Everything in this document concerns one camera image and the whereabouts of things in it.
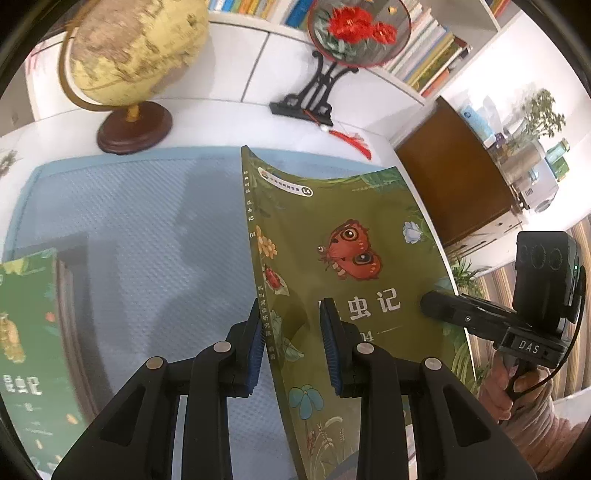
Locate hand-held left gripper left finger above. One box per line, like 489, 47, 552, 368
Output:
51, 298, 269, 480

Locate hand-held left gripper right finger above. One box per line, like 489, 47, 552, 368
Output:
320, 296, 522, 480

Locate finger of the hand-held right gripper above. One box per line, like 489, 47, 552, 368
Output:
420, 290, 516, 344

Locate olive green book butterfly print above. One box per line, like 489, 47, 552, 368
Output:
241, 144, 478, 480

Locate bright green insect book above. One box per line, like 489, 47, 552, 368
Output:
0, 247, 88, 476

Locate row of shelf books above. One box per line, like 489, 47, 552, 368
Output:
203, 0, 522, 100

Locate person's right hand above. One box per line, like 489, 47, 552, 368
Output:
478, 351, 555, 423

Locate small green floor plant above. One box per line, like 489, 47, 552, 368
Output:
450, 256, 485, 296

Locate white projector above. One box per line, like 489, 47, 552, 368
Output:
519, 164, 561, 213

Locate green glass bottle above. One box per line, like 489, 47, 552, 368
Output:
547, 138, 573, 183

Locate brown wooden cabinet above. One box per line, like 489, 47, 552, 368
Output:
392, 95, 525, 247

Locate light blue table mat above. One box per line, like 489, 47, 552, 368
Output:
2, 145, 398, 480

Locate potted green plant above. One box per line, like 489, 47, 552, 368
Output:
519, 88, 568, 148

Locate white blue tube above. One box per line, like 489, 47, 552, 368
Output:
459, 105, 495, 144

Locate red tassel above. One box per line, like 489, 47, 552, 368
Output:
321, 122, 372, 160

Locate round embroidered fan red flowers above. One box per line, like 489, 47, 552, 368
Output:
307, 0, 414, 70

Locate yellow desk globe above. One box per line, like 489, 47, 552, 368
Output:
58, 0, 211, 156

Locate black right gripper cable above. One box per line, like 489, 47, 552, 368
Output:
496, 277, 585, 425

